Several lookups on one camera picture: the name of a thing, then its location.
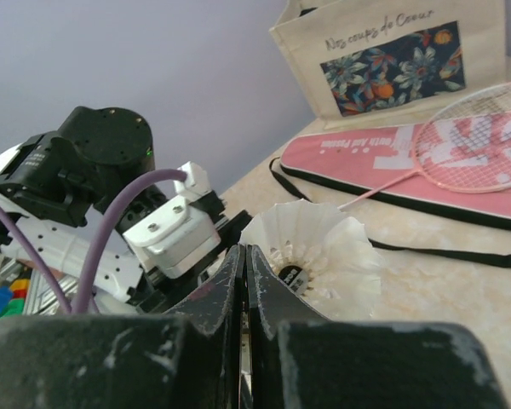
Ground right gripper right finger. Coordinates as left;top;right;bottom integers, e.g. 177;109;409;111
246;245;508;408

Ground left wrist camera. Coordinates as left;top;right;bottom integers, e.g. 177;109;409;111
123;161;221;279

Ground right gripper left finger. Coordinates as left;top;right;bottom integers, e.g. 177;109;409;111
0;246;244;408

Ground pink racket on cover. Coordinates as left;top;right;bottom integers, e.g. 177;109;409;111
338;81;511;211

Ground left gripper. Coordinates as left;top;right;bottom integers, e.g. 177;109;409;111
116;187;252;314

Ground beige floral tote bag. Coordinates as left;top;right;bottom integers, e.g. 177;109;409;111
270;0;506;127

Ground pink racket cover bag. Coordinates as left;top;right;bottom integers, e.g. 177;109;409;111
280;111;511;231

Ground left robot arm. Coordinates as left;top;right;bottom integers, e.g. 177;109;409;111
0;107;251;313

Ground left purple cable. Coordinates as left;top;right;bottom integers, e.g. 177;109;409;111
0;169;188;316

